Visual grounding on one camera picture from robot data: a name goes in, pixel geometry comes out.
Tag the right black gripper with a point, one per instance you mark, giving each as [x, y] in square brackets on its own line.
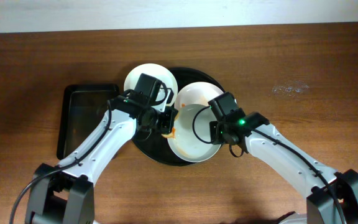
[214, 132]

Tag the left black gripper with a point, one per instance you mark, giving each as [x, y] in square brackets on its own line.
[169, 119]

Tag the green and yellow sponge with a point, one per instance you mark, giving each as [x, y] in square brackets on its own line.
[170, 135]

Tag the pinkish white plate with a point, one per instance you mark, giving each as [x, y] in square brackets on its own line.
[197, 93]

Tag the light grey plate bottom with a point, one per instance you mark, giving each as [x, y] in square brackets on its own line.
[186, 145]

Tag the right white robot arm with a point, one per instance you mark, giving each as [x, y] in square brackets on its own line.
[331, 196]

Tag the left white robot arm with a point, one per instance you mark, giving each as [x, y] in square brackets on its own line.
[65, 193]

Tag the rectangular black tray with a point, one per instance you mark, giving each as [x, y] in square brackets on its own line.
[83, 108]

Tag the white plate top left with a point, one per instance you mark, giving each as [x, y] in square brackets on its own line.
[159, 72]

